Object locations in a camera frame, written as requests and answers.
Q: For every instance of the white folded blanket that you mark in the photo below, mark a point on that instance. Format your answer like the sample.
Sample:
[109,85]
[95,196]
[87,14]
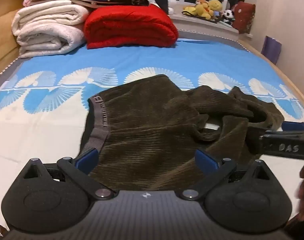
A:
[47,15]

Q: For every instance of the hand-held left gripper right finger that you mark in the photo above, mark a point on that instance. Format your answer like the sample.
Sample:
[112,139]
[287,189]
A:
[204,158]

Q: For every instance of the orange plush bear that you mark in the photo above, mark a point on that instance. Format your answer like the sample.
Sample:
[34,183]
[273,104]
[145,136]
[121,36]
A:
[201,3]

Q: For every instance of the yellow plush toy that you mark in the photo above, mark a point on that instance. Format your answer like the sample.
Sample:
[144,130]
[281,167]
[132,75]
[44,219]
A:
[191,10]

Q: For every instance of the red folded blanket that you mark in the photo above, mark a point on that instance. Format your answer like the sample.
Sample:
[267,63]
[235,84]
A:
[129,27]

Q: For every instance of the yellow plush bear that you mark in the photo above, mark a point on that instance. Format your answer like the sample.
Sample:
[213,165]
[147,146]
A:
[214,7]

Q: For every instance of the blue white printed bed sheet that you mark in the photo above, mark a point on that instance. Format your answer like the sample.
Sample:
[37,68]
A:
[142,57]

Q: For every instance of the dark star printed cloth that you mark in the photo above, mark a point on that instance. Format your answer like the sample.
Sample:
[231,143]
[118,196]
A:
[112,2]

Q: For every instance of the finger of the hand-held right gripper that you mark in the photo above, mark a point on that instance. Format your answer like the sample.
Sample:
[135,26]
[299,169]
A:
[293,125]
[286,146]

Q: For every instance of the red cushion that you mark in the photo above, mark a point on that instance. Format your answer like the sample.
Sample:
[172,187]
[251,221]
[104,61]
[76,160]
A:
[244,17]

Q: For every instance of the grey pink folded blanket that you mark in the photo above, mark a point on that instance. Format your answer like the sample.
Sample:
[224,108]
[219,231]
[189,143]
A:
[47,41]

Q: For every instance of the purple bag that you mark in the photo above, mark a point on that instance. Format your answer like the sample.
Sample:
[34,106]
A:
[271,50]

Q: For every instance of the small white plush toy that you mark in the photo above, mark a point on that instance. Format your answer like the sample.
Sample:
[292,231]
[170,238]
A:
[171,3]

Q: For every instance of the panda plush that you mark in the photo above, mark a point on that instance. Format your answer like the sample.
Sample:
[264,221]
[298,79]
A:
[228,16]

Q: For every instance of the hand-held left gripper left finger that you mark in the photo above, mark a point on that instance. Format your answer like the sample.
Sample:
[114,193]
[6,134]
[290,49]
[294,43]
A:
[88,158]

